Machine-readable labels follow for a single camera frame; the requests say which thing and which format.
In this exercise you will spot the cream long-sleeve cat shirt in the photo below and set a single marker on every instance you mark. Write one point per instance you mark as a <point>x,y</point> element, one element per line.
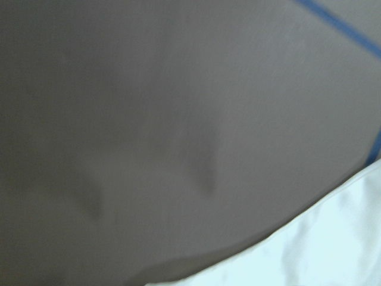
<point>334,242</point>

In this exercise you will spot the blue tape grid lines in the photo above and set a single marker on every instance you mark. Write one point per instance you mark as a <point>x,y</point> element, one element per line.
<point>358,51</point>

